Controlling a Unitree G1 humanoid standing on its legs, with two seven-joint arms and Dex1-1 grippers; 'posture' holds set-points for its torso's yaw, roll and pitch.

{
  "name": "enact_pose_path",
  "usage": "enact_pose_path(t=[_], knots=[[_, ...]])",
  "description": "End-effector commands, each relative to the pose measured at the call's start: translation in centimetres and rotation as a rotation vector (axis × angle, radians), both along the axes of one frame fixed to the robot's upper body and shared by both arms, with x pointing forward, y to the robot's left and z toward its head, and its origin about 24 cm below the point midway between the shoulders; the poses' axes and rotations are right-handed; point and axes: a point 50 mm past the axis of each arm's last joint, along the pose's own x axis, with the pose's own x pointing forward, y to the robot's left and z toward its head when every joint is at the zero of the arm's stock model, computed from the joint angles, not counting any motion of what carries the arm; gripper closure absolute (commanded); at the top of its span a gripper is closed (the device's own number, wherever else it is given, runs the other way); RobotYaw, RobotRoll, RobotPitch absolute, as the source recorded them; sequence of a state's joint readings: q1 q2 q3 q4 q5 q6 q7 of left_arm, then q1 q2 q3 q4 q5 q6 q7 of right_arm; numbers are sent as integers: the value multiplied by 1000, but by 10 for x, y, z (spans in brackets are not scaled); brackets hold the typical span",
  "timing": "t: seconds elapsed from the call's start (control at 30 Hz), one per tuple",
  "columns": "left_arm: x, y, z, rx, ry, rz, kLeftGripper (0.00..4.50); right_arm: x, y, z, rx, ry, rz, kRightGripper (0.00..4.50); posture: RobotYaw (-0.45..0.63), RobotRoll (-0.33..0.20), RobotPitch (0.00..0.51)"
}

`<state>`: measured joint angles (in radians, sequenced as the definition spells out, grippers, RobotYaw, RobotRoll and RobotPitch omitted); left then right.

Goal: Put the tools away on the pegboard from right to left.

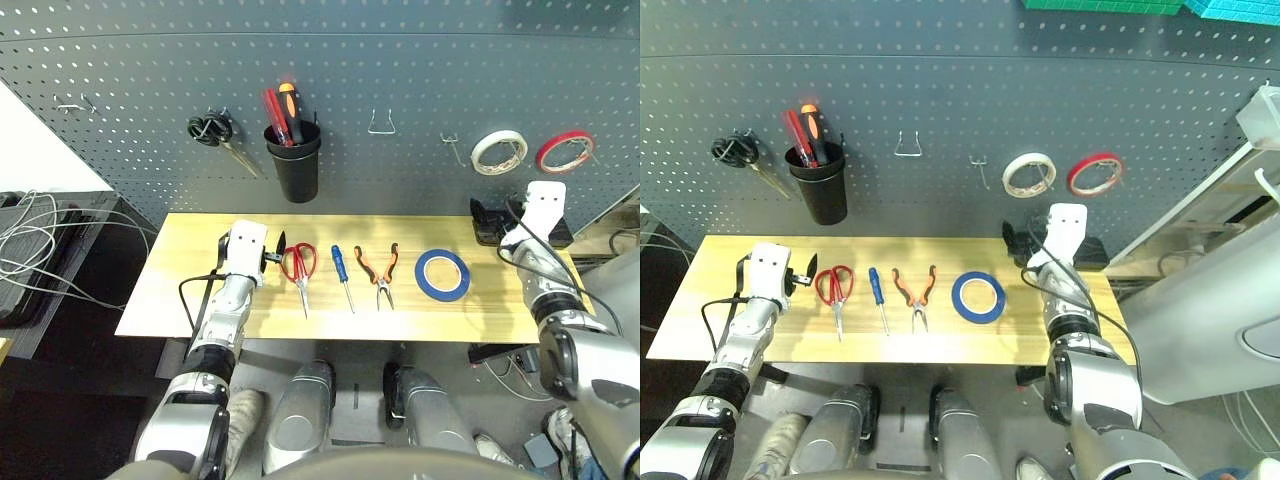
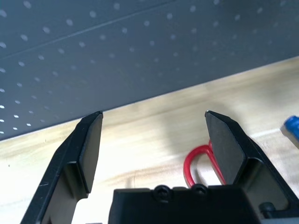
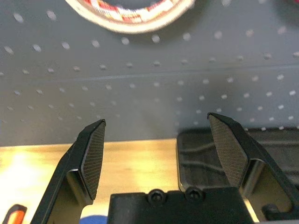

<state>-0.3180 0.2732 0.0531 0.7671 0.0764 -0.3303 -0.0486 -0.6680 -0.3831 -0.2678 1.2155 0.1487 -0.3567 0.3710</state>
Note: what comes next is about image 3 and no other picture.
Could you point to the blue tape roll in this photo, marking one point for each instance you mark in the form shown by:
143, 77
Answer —
93, 220

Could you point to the black plastic tool case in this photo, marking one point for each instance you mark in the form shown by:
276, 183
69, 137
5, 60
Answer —
198, 158

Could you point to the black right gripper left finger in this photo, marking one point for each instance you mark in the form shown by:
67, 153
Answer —
93, 158

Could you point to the white tape roll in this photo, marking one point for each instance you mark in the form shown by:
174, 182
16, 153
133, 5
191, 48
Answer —
130, 22

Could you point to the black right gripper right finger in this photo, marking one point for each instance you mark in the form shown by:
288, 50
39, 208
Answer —
229, 158

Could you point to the grey perforated pegboard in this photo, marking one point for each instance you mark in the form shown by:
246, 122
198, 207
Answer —
149, 93

